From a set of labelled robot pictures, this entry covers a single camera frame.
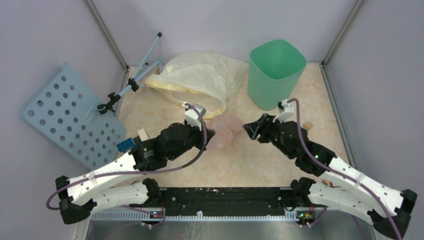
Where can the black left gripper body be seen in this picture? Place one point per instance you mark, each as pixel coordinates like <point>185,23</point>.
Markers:
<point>195,138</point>

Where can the pale wooden block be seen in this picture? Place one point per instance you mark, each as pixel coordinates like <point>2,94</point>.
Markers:
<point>142,134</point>

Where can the light blue tripod stand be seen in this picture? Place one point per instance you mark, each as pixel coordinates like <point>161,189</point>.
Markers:
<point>134,82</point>

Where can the light blue perforated board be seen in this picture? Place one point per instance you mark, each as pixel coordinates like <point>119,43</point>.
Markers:
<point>65,111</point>

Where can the pink translucent trash bag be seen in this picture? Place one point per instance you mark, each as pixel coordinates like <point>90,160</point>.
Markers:
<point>226,126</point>

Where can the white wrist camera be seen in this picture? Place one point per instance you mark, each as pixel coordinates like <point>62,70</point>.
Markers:
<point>194,114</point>
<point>285,111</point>

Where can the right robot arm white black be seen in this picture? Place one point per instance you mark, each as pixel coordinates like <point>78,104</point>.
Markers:
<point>388,210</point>

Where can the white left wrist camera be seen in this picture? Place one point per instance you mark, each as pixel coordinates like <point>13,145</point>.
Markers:
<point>194,114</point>

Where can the small wooden cube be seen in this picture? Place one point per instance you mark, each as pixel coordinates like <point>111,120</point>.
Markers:
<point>308,126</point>

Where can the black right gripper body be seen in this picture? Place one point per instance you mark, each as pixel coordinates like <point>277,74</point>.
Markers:
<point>274,138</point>

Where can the blue block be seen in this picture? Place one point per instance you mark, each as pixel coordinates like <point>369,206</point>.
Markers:
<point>126,145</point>

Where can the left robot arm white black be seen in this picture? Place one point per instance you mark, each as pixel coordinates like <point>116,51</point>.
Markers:
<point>79,197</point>

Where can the green plastic trash bin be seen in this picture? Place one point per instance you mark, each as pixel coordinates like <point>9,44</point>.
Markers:
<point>275,67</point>

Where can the wooden cylinder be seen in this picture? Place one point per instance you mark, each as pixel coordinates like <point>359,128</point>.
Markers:
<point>327,183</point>

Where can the white toothed cable rail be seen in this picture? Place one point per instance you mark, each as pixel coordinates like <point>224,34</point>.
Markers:
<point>131,215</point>

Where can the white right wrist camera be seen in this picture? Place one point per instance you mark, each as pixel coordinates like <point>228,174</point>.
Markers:
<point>285,111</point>

